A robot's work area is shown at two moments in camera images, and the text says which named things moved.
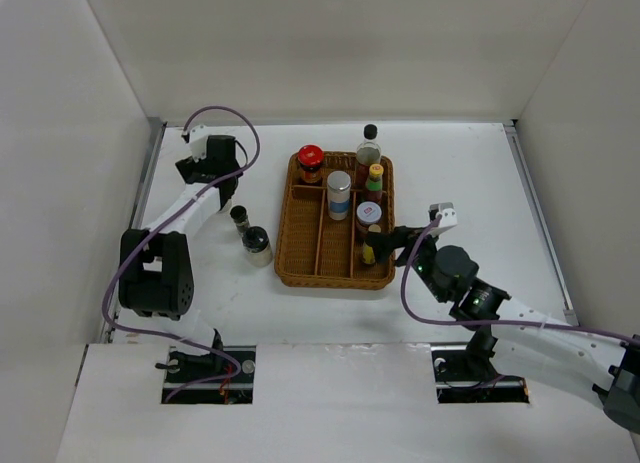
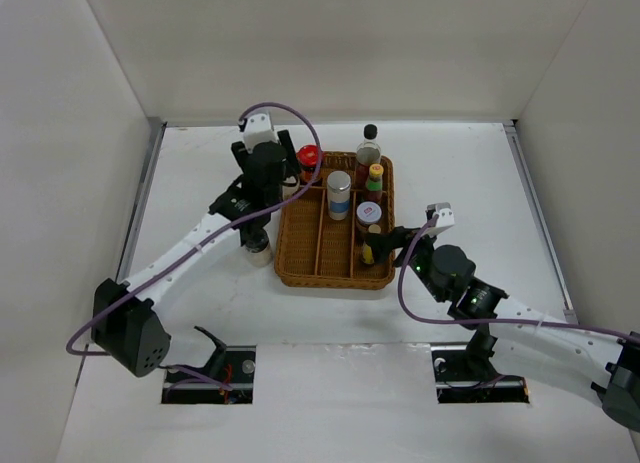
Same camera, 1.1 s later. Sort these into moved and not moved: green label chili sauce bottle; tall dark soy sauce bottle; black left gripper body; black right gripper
Moved: black left gripper body
Not moved: green label chili sauce bottle; black right gripper; tall dark soy sauce bottle
